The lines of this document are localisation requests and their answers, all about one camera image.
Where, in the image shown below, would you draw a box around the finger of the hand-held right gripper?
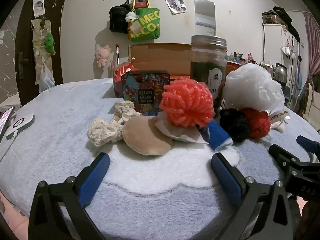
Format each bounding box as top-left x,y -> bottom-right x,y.
296,135 -> 320,163
269,144 -> 300,178

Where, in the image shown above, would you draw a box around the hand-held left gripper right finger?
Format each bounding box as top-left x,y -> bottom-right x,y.
211,152 -> 293,240

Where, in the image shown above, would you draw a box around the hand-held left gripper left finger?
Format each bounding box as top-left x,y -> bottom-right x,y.
28,152 -> 111,240

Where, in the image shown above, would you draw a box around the red knitted scrunchie with label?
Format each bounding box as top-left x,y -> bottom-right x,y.
241,107 -> 290,139

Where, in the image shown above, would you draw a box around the cream crochet scrunchie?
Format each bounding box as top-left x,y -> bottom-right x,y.
87,101 -> 142,148

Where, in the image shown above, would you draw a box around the beige powder puff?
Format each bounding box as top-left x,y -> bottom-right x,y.
122,116 -> 173,156

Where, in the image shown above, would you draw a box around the white mesh bath pouf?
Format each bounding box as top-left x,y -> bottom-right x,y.
222,64 -> 285,112

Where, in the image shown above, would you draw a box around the coral bath sponge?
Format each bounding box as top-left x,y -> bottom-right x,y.
159,76 -> 216,128

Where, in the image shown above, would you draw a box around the cardboard box with red inside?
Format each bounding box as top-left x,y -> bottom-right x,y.
112,42 -> 237,98

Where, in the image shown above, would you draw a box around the blue tube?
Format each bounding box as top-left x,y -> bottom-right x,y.
199,120 -> 233,152

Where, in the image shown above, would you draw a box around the black scrunchie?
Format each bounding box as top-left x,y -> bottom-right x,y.
219,108 -> 251,142

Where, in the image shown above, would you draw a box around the light blue fleece blanket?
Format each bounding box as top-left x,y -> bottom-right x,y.
0,77 -> 320,240

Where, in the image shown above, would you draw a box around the metal kettle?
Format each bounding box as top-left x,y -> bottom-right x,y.
272,62 -> 288,84

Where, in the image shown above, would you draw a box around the white charger box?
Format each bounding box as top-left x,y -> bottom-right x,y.
5,113 -> 35,140

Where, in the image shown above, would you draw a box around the patterned tin box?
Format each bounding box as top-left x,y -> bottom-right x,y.
121,69 -> 170,117

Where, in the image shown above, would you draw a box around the pink striped curtain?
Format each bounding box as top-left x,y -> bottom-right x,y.
303,12 -> 320,130

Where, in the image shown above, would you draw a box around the row of desk knickknacks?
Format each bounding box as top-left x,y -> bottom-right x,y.
227,52 -> 263,65

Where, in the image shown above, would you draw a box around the white wardrobe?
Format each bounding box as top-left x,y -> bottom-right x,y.
262,22 -> 300,100

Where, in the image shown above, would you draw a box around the clear plastic bag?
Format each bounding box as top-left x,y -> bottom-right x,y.
39,64 -> 55,92

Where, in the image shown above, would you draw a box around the glass jar with green leaves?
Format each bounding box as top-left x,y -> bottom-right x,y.
190,35 -> 227,110

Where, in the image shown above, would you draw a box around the pale pink plush toy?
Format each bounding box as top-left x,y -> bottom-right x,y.
95,45 -> 111,68

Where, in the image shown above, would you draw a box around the dark bag on wardrobe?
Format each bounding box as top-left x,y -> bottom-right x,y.
262,6 -> 293,26

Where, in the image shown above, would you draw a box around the dark wooden door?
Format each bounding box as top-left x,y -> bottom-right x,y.
15,0 -> 70,105

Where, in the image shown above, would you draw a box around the green plush toy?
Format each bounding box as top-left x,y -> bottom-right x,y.
44,33 -> 57,55

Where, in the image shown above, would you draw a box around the beige hanging organizer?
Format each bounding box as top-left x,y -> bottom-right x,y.
31,17 -> 53,73

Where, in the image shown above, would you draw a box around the green tote bag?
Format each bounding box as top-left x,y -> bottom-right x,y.
127,0 -> 160,42

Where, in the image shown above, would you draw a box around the black bag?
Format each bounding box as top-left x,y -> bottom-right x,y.
109,0 -> 132,34

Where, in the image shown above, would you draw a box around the white picture on door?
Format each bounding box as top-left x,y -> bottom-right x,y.
33,0 -> 45,18

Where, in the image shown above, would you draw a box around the white cable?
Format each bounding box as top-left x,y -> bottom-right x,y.
0,131 -> 18,162

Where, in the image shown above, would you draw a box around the wall photos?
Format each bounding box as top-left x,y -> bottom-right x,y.
164,0 -> 187,15

